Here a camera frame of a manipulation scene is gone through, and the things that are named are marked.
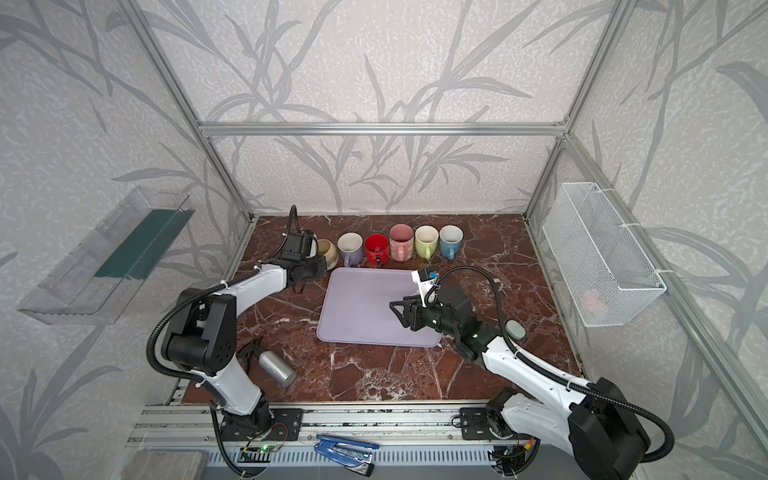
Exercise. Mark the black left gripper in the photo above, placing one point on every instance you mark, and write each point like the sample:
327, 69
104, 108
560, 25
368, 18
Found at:
309, 267

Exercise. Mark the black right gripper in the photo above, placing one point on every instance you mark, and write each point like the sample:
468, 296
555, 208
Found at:
417, 312

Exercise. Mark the purple mug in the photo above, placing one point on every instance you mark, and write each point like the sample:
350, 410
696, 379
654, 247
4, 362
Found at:
351, 249

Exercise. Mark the red mug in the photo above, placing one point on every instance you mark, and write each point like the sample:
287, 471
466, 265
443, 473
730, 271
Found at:
377, 249

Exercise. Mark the pink patterned mug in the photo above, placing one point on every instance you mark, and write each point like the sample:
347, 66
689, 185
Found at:
401, 242

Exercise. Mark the light green mug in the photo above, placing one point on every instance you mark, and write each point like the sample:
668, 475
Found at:
426, 240

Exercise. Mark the blue mug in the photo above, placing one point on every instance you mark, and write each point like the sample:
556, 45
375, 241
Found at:
450, 241

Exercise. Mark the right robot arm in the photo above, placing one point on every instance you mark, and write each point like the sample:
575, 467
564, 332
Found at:
607, 436

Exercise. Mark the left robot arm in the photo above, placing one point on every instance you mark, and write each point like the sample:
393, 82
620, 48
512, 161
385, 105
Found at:
196, 340

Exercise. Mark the lavender plastic tray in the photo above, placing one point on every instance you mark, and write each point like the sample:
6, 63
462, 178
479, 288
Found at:
356, 309

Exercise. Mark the small mint green disc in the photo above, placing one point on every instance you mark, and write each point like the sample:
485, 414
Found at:
515, 330

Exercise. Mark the silver metal can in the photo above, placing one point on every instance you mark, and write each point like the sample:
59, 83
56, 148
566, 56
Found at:
281, 372

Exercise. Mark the blue stapler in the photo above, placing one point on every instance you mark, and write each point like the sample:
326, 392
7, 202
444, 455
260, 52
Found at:
354, 456

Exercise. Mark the green circuit board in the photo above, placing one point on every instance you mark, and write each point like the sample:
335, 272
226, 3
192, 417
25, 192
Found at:
259, 454

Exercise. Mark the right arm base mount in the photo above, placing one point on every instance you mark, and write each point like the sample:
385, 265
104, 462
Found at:
482, 423

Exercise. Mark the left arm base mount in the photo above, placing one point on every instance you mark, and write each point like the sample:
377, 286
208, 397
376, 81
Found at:
276, 423

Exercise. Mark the clear plastic wall bin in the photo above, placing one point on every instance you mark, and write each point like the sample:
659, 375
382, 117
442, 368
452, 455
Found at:
95, 282

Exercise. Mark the white wire basket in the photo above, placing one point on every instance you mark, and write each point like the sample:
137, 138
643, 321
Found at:
609, 276

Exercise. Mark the aluminium frame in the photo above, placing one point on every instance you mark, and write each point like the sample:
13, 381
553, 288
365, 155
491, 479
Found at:
568, 161

